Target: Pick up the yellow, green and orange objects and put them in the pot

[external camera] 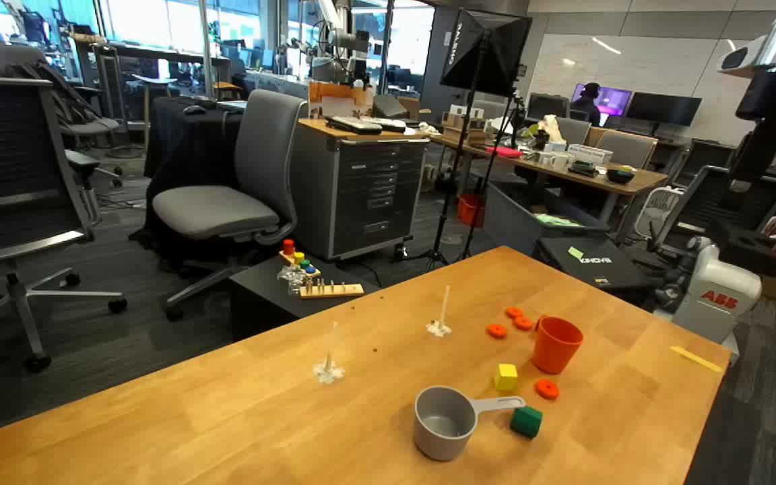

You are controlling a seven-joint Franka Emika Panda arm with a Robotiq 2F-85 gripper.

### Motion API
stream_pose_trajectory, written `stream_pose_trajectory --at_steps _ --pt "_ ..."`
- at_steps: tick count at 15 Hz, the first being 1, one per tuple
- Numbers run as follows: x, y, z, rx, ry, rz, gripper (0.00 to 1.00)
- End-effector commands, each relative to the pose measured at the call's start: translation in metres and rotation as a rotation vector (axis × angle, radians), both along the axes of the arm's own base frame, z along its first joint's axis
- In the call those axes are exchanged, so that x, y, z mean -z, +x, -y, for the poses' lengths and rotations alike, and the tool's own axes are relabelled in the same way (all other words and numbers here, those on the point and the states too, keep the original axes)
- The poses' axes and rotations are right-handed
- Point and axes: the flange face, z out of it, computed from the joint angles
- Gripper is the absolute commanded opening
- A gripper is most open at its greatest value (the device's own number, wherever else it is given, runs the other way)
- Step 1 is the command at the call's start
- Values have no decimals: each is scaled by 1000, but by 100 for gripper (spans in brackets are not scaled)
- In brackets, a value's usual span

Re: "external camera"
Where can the orange disc far left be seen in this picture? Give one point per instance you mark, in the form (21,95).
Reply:
(496,330)

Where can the orange disc near cup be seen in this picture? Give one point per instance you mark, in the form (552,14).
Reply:
(547,389)

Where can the orange disc far middle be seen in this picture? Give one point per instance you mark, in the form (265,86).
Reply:
(512,313)

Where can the white peg stand left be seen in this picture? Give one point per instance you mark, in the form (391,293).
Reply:
(330,371)

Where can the wooden block tray toy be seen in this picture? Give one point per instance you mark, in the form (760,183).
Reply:
(331,289)

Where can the red bucket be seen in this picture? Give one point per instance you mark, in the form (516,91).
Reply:
(470,208)

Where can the grey pot with handle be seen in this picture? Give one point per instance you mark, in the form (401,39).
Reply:
(444,420)

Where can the yellow cube block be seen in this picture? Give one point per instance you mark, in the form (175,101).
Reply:
(504,381)

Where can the yellow tape strip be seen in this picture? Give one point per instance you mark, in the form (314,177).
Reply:
(695,359)

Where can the white peg stand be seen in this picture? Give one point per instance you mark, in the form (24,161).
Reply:
(440,328)
(330,371)

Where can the orange plastic cup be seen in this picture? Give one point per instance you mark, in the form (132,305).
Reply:
(555,344)

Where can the grey drawer cabinet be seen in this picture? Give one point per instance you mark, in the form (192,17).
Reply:
(353,192)

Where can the white peg stand right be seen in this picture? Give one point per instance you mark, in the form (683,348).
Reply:
(440,328)

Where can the white ABB robot base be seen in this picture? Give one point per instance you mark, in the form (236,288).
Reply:
(717,295)

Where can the grey office chair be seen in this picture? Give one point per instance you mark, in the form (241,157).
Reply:
(257,208)

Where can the green block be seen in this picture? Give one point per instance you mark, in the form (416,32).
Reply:
(525,421)

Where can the orange disc far right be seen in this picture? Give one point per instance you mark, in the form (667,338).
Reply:
(524,326)

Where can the dark mesh office chair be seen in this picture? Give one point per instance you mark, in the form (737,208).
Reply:
(38,208)

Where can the colourful stacking toy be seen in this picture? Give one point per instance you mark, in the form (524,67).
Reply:
(296,259)

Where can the black studio light softbox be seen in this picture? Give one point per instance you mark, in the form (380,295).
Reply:
(485,53)

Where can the black low side table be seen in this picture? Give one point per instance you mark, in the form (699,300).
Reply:
(261,300)

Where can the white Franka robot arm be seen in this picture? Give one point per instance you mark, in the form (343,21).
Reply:
(757,149)

